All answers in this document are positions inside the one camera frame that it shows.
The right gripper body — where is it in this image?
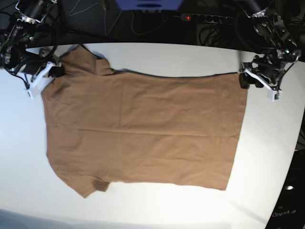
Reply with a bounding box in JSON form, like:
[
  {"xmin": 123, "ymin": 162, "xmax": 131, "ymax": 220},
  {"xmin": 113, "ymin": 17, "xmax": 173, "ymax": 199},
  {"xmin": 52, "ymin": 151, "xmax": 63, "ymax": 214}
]
[{"xmin": 7, "ymin": 51, "xmax": 51, "ymax": 77}]

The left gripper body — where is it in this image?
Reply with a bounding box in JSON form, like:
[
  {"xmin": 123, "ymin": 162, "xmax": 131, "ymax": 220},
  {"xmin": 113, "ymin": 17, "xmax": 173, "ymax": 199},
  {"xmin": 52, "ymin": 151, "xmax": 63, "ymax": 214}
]
[{"xmin": 247, "ymin": 54, "xmax": 286, "ymax": 86}]

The brown T-shirt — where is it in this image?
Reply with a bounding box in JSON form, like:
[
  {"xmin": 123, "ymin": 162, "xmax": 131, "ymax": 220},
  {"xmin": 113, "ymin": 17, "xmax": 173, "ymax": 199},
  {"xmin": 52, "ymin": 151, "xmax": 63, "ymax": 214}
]
[{"xmin": 41, "ymin": 46, "xmax": 247, "ymax": 198}]

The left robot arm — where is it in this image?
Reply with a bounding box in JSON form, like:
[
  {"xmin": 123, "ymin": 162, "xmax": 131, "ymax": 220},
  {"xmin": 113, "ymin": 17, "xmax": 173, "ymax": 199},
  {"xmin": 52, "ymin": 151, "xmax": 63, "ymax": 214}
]
[{"xmin": 234, "ymin": 0, "xmax": 302, "ymax": 92}]

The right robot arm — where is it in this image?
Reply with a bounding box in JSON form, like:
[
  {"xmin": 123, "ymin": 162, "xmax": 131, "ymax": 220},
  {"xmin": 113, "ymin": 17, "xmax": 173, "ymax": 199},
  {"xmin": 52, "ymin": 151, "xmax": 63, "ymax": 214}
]
[{"xmin": 0, "ymin": 0, "xmax": 64, "ymax": 78}]

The black power strip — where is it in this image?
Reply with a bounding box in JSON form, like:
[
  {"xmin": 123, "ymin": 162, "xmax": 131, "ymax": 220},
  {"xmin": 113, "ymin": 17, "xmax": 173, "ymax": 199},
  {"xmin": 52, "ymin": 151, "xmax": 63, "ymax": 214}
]
[{"xmin": 179, "ymin": 13, "xmax": 233, "ymax": 25}]

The blue plastic box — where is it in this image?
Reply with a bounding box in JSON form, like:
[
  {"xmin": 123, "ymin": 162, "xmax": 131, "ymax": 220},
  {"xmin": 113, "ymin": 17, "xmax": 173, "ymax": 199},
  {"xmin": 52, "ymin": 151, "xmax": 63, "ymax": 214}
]
[{"xmin": 115, "ymin": 0, "xmax": 183, "ymax": 10}]

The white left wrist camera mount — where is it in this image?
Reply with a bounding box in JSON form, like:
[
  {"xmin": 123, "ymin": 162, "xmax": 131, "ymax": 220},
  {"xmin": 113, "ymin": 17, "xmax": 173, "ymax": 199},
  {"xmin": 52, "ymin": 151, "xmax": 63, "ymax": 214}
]
[{"xmin": 238, "ymin": 68, "xmax": 282, "ymax": 102}]

